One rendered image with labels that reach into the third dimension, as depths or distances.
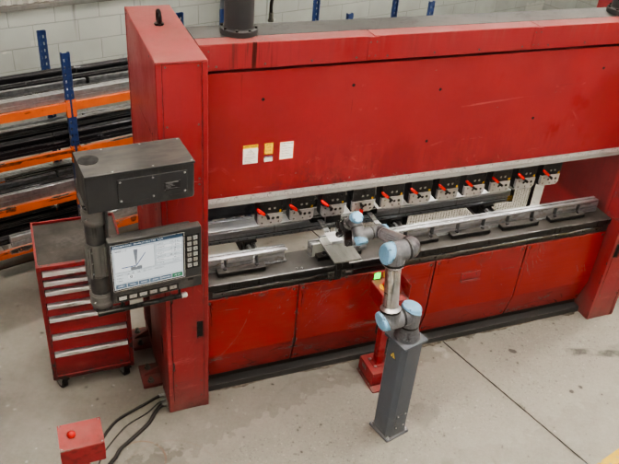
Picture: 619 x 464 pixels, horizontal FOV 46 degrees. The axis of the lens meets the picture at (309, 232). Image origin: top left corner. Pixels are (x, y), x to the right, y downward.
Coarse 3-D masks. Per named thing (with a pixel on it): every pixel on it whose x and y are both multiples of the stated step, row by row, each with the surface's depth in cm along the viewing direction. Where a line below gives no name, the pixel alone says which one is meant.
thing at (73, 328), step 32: (32, 224) 449; (64, 224) 454; (64, 256) 427; (64, 288) 427; (64, 320) 437; (96, 320) 448; (128, 320) 456; (64, 352) 451; (96, 352) 461; (128, 352) 471; (64, 384) 468
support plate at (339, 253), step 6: (324, 240) 457; (324, 246) 452; (330, 246) 452; (336, 246) 453; (342, 246) 453; (330, 252) 447; (336, 252) 447; (342, 252) 448; (348, 252) 448; (354, 252) 448; (336, 258) 442; (342, 258) 443; (348, 258) 443; (354, 258) 444; (360, 258) 444
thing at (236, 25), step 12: (228, 0) 363; (240, 0) 362; (252, 0) 366; (228, 12) 366; (240, 12) 365; (252, 12) 370; (228, 24) 370; (240, 24) 368; (252, 24) 373; (228, 36) 370; (240, 36) 369; (252, 36) 373
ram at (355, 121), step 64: (320, 64) 392; (384, 64) 404; (448, 64) 419; (512, 64) 436; (576, 64) 453; (256, 128) 397; (320, 128) 411; (384, 128) 427; (448, 128) 444; (512, 128) 463; (576, 128) 483; (256, 192) 420; (320, 192) 436
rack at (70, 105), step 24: (72, 96) 503; (120, 96) 522; (0, 120) 480; (72, 120) 509; (72, 144) 518; (96, 144) 529; (120, 144) 541; (0, 168) 497; (72, 192) 538; (0, 216) 514
